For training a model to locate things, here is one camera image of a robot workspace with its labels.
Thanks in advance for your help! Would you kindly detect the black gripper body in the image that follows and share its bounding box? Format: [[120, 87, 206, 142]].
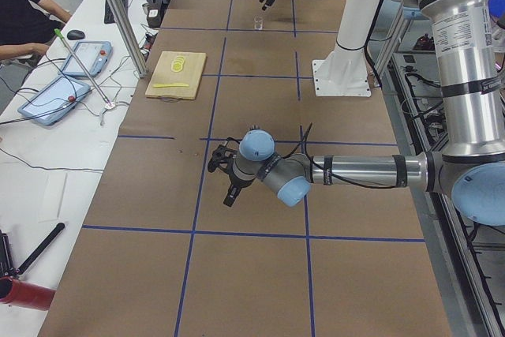
[[229, 173, 253, 192]]

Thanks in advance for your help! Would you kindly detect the black box with label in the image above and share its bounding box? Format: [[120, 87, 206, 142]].
[[146, 1, 163, 28]]

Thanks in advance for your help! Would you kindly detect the lemon slice front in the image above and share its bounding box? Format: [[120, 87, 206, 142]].
[[170, 64, 184, 73]]

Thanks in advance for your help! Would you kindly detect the yellow plastic knife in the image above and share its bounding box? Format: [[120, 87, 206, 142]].
[[152, 82, 189, 88]]

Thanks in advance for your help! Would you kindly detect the wooden cutting board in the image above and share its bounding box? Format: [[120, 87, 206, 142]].
[[145, 51, 207, 100]]

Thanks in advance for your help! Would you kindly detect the black keyboard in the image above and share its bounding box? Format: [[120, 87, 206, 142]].
[[103, 0, 129, 24]]

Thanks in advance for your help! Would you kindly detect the far blue teach pendant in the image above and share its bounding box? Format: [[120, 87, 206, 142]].
[[62, 40, 112, 79]]

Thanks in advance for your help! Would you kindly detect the blue teach pendant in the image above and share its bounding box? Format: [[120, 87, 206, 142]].
[[17, 75, 91, 126], [62, 40, 112, 79]]

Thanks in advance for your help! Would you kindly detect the near blue teach pendant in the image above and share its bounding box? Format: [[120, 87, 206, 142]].
[[17, 75, 91, 126]]

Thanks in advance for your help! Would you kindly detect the black computer mouse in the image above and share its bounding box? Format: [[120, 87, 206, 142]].
[[66, 29, 85, 40]]

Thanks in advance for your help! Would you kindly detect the seated person black shirt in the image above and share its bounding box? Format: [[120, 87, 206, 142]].
[[1, 0, 71, 60]]

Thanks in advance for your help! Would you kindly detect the red cylinder bottle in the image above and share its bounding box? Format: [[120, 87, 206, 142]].
[[1, 277, 55, 311]]

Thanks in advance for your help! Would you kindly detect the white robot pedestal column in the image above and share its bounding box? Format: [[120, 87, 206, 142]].
[[312, 0, 380, 97]]

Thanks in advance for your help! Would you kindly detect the aluminium frame post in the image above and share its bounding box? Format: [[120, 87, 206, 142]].
[[107, 0, 147, 78]]

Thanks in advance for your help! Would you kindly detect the black tripod handle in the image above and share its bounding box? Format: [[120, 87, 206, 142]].
[[10, 223, 65, 277]]

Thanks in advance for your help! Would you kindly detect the green handled reacher stick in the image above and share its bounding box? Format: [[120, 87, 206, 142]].
[[54, 28, 116, 110]]

